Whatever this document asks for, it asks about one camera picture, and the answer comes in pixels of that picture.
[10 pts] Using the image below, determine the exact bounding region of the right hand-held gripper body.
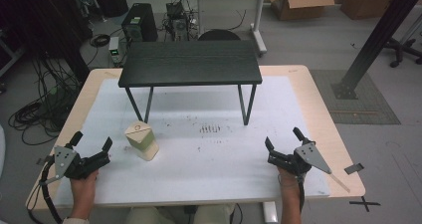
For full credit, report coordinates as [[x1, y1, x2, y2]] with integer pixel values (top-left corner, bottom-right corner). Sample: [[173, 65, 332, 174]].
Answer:
[[267, 140, 332, 177]]

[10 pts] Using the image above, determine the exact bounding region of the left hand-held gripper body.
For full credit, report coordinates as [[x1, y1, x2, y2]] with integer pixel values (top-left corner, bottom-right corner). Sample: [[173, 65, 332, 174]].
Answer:
[[39, 145, 111, 185]]

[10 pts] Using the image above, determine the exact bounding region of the beige and green carton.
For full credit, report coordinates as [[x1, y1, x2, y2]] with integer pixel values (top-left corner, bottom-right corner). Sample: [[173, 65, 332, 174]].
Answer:
[[123, 119, 160, 162]]

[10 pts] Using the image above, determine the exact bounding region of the person's right hand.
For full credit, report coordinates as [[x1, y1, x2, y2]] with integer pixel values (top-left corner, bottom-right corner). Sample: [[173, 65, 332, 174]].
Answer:
[[277, 166, 301, 191]]

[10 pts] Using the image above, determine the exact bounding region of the person's left hand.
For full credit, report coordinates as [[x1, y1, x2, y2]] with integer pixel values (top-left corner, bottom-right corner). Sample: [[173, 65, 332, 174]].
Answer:
[[69, 169, 101, 199]]

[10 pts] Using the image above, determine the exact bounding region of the black tape strip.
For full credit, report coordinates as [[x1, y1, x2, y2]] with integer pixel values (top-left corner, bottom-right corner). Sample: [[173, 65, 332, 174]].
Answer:
[[343, 162, 365, 175]]

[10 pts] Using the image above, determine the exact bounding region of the white table leg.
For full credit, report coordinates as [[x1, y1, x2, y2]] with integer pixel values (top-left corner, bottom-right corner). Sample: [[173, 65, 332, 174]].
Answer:
[[263, 201, 279, 224]]

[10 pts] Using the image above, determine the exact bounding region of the white table mat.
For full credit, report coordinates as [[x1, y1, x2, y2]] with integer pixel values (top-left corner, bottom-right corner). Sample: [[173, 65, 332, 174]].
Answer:
[[54, 76, 331, 208]]

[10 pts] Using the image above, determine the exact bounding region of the grey floor mat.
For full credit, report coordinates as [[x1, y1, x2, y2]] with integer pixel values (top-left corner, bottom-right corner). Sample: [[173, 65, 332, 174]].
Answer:
[[310, 69, 402, 125]]

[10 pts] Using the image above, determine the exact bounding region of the black tape cross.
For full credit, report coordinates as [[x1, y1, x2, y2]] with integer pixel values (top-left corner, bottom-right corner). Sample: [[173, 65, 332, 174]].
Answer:
[[348, 196, 382, 213]]

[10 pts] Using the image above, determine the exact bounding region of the white device with green display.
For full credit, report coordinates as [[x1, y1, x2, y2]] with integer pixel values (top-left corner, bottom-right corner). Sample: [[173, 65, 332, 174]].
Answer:
[[107, 36, 126, 66]]

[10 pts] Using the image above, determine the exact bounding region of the small black table shelf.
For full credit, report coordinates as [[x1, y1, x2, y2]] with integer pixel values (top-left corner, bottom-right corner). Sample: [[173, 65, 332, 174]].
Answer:
[[117, 40, 264, 126]]

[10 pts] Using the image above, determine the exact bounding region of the black round stool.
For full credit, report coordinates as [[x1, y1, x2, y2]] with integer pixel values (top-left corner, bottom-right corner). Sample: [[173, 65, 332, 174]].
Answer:
[[197, 28, 242, 42]]

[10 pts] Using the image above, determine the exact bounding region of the black curtain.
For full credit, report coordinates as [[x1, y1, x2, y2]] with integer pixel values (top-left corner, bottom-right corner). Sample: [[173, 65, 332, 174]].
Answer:
[[0, 0, 96, 83]]

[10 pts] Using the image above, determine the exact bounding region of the black computer tower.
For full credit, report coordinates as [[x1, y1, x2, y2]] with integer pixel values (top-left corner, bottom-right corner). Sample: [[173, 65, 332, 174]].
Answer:
[[120, 2, 159, 43]]

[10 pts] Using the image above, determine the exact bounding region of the open cardboard box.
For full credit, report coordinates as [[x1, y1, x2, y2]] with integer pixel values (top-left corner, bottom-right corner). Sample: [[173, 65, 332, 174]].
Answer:
[[266, 0, 335, 22]]

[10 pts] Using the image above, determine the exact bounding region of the black office chair base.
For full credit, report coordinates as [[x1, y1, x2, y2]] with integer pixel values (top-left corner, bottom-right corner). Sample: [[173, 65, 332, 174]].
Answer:
[[383, 37, 422, 69]]

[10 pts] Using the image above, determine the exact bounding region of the open computer electronics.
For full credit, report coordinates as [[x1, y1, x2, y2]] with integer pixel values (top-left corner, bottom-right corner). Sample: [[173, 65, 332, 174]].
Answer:
[[163, 0, 197, 42]]

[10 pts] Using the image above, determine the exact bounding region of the closed cardboard box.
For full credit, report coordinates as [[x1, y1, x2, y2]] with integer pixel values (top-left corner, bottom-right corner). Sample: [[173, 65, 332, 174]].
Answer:
[[340, 0, 405, 21]]

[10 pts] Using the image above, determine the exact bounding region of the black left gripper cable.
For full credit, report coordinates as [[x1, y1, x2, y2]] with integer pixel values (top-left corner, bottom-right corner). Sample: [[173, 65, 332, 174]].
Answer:
[[25, 159, 65, 224]]

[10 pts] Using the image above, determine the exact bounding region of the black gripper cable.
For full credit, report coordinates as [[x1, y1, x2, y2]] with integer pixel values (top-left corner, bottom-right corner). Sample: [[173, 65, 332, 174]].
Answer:
[[298, 173, 307, 215], [25, 159, 65, 224]]

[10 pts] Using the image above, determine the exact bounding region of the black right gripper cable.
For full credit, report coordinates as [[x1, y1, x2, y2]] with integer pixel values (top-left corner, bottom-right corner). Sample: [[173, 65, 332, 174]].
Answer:
[[298, 173, 307, 215]]

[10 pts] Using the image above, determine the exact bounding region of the bundle of black cables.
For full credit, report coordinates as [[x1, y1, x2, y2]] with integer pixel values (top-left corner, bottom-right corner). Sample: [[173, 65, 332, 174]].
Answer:
[[7, 54, 84, 146]]

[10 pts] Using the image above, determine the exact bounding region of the coiled black cable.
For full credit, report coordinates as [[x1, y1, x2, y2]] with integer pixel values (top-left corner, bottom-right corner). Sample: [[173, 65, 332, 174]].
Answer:
[[89, 33, 111, 49]]

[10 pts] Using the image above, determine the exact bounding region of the black metal post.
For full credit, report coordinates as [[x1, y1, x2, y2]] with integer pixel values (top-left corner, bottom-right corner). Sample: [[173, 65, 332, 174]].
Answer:
[[330, 0, 422, 101]]

